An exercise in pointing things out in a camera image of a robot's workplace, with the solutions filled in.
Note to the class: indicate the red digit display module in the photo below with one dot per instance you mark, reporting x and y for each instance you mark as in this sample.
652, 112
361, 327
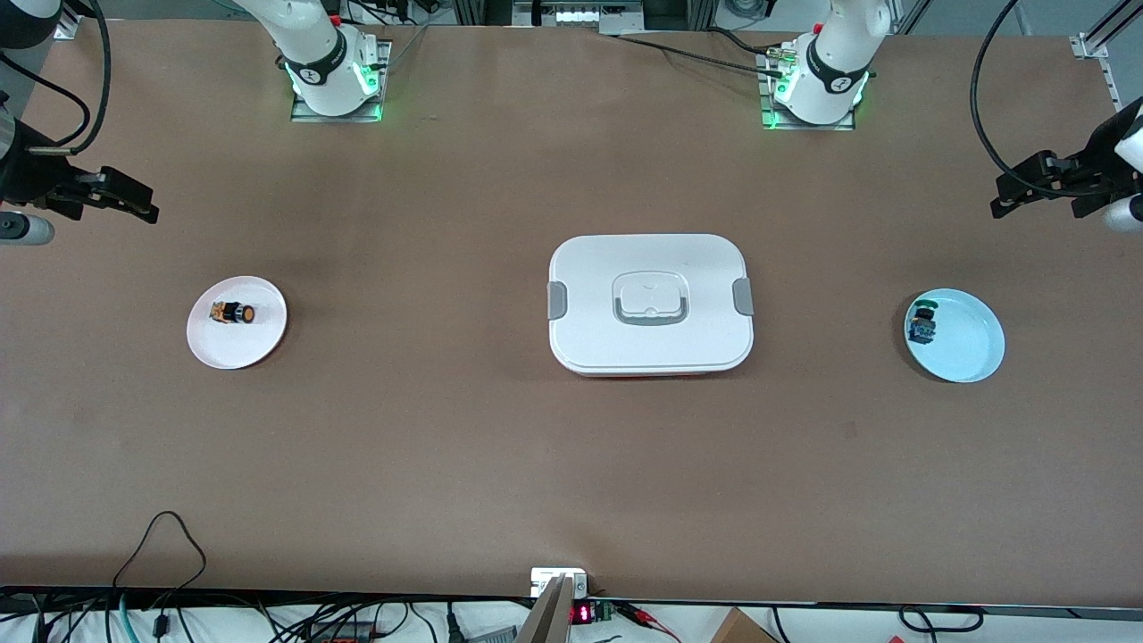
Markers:
585, 613

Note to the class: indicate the small white clamp block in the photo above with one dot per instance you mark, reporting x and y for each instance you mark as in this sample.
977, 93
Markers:
549, 576

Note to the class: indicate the green push-button switch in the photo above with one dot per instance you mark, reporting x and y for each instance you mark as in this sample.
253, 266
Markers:
922, 326

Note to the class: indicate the aluminium profile bar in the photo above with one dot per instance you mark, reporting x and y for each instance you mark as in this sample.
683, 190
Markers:
549, 616

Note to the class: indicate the white lit power strip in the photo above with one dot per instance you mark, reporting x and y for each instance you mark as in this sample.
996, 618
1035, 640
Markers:
580, 13

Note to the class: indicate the brown cardboard box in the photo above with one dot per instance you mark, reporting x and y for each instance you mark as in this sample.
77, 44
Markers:
741, 628

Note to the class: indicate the orange push-button switch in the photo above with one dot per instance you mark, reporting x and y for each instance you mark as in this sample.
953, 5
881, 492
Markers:
234, 313

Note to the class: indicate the pink round plate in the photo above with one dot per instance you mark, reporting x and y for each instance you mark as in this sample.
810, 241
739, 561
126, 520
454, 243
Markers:
237, 348

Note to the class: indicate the light blue round plate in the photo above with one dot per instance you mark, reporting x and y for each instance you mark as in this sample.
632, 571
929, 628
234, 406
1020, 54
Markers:
964, 339

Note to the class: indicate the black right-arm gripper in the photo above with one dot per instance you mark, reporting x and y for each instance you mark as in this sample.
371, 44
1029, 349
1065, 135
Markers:
29, 175

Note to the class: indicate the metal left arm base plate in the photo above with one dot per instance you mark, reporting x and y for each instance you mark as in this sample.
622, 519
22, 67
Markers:
808, 127

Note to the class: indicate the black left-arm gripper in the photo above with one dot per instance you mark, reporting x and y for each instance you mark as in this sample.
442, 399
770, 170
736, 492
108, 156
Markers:
1097, 170

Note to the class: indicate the white lunch box grey clips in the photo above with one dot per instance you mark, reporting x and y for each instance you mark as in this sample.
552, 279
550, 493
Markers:
652, 339

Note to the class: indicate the aluminium corner bracket rail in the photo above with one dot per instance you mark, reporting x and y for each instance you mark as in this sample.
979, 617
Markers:
1103, 67

